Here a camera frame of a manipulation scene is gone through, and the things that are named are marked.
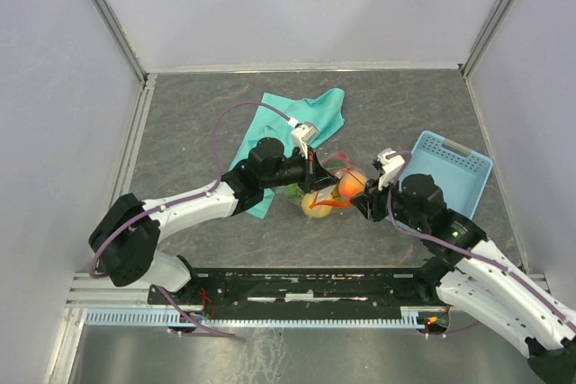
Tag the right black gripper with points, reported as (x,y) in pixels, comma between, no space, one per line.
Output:
(368,204)

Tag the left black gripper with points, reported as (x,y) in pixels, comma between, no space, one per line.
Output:
(315,175)

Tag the fake peach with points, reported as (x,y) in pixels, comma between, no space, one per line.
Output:
(351,184)

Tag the clear zip top bag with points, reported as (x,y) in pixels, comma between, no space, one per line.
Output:
(338,164)

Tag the yellow fake lemon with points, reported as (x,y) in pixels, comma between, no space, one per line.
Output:
(312,209)

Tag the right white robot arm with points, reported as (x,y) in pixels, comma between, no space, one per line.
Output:
(469,272)

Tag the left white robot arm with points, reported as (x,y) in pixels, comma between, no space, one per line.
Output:
(125,242)

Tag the fake green grapes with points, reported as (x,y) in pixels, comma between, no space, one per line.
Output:
(294,192)

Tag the teal t-shirt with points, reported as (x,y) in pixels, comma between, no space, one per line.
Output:
(279,149)

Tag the light blue plastic basket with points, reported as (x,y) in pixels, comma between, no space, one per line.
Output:
(460,172)

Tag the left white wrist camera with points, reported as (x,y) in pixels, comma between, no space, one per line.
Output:
(302,134)

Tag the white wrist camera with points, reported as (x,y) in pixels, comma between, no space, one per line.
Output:
(302,134)
(390,164)

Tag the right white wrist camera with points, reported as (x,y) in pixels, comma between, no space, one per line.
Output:
(390,164)

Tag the light blue cable duct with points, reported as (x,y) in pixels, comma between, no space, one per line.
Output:
(168,316)

